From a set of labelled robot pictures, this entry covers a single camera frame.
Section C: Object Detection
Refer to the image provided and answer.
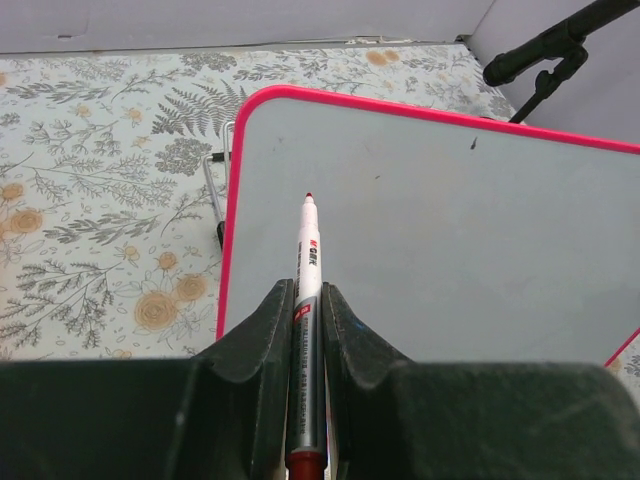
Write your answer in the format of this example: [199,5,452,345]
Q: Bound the pink framed whiteboard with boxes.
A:
[217,86,639,364]

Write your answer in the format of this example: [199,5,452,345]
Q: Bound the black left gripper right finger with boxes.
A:
[322,284,639,479]

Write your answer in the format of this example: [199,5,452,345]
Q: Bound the red whiteboard marker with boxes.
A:
[285,193,328,479]

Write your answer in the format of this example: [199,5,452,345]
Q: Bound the wire whiteboard easel stand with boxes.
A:
[202,121,235,247]

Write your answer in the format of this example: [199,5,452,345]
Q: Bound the black microphone stand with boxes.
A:
[509,46,588,124]

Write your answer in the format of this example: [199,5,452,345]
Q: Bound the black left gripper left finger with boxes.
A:
[1,280,293,479]

